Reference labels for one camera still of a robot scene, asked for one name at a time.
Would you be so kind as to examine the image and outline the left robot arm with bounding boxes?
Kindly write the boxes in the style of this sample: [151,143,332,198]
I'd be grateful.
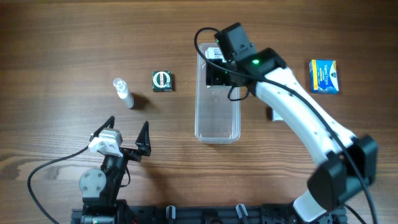
[71,116,151,224]

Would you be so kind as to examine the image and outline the white medicine box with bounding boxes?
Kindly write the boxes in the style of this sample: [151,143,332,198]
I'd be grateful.
[205,47,224,60]

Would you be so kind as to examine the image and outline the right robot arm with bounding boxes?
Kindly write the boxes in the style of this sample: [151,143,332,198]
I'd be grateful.
[200,48,378,223]

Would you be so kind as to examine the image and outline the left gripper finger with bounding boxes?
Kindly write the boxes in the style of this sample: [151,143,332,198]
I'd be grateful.
[92,116,115,138]
[135,121,152,156]

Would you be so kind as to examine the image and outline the green Zam-Buk ointment box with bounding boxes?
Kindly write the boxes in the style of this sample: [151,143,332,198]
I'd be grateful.
[152,70,173,92]

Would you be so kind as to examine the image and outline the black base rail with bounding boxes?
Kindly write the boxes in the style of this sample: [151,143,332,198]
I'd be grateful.
[70,203,348,224]

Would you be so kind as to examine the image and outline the left black cable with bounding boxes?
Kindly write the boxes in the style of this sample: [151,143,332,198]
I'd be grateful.
[27,146,91,224]

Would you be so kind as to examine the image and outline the clear plastic container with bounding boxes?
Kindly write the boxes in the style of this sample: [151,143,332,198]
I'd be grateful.
[195,55,241,144]

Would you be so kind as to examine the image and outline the black cable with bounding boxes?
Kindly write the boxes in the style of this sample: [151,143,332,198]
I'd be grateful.
[27,146,91,224]
[193,27,379,224]

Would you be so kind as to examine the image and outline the white green box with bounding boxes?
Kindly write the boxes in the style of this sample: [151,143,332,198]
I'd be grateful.
[271,108,284,121]

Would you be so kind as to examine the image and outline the blue yellow VapoDrops box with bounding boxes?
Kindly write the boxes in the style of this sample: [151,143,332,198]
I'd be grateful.
[309,60,339,95]

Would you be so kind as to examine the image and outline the clear white spray bottle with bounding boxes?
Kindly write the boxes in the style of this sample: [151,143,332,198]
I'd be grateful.
[113,78,134,108]

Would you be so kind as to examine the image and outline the right black cable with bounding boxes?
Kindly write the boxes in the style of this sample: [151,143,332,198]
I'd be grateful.
[193,27,379,224]

